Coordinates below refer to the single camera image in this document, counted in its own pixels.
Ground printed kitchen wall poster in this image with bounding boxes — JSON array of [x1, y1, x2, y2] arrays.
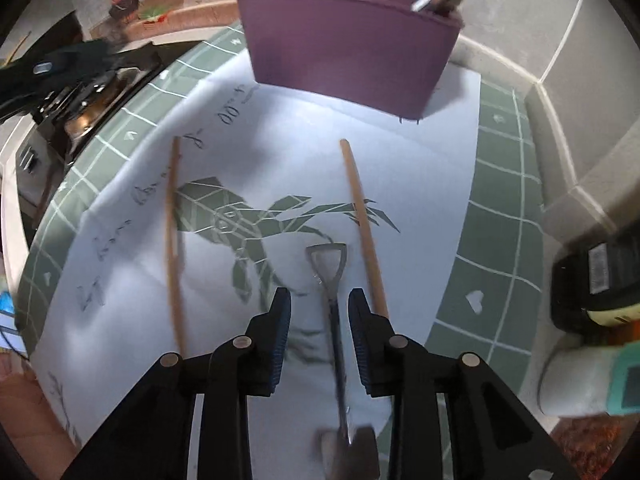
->
[[75, 0, 451, 46]]

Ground white teal-labelled device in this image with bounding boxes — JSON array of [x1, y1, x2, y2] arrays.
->
[[539, 339, 640, 417]]

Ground shovel-shaped steel spoon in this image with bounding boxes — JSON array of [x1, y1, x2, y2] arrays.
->
[[305, 242, 381, 480]]

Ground red patterned cloth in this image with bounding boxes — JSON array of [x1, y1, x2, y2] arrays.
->
[[554, 414, 632, 480]]

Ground wooden chopstick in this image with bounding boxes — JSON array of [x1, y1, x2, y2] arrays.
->
[[340, 139, 391, 321], [165, 136, 188, 356]]

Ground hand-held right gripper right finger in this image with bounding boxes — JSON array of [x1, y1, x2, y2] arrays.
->
[[348, 287, 582, 480]]

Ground green grid mat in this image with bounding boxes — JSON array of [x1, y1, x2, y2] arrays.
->
[[20, 22, 551, 480]]

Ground white printed paper mat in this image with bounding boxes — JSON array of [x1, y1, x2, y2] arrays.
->
[[30, 50, 483, 480]]

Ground purple utensil holder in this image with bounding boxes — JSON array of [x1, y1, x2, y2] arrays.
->
[[235, 0, 463, 121]]

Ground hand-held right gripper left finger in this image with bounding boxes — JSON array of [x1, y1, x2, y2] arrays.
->
[[64, 287, 293, 480]]

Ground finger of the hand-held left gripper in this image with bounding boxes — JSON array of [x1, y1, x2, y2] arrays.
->
[[0, 40, 119, 117]]

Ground black box device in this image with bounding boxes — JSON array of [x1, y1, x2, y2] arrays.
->
[[550, 239, 640, 342]]

